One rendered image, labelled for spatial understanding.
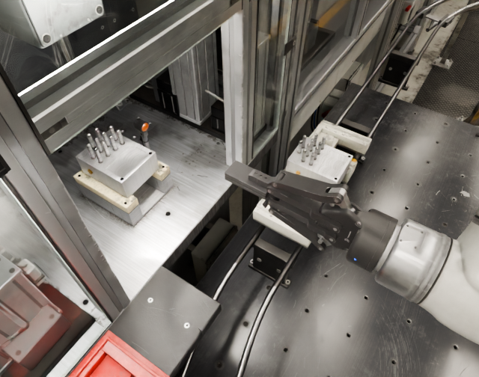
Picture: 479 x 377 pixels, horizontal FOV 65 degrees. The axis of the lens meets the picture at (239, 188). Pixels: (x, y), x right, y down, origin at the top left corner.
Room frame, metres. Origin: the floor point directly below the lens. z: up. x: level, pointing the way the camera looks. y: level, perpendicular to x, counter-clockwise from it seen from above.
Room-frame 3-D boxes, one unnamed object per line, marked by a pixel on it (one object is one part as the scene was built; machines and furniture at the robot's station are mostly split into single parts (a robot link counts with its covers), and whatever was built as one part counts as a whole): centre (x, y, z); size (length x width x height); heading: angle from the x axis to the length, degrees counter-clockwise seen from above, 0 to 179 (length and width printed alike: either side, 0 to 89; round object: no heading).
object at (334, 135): (0.60, -0.19, 0.84); 0.36 x 0.14 x 0.10; 147
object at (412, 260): (0.22, -0.21, 1.15); 0.09 x 0.06 x 0.09; 147
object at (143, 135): (0.63, 0.22, 0.96); 0.03 x 0.03 x 0.12; 57
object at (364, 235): (0.26, -0.15, 1.15); 0.09 x 0.07 x 0.08; 57
